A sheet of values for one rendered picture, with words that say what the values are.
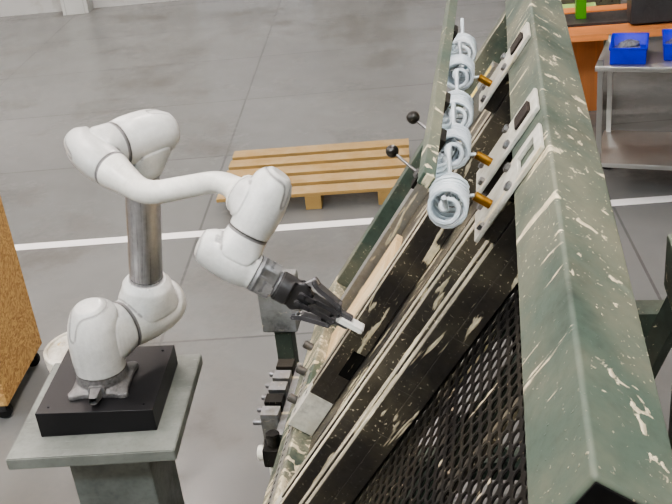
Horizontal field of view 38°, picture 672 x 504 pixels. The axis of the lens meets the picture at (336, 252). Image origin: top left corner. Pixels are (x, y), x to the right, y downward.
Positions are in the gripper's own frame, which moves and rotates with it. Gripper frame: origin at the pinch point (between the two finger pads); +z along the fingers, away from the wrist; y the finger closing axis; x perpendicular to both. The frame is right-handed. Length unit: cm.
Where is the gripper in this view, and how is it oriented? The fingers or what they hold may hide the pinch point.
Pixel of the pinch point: (350, 322)
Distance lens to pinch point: 239.4
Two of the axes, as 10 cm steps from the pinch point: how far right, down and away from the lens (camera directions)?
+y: 4.6, -7.5, -4.7
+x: 1.4, -4.7, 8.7
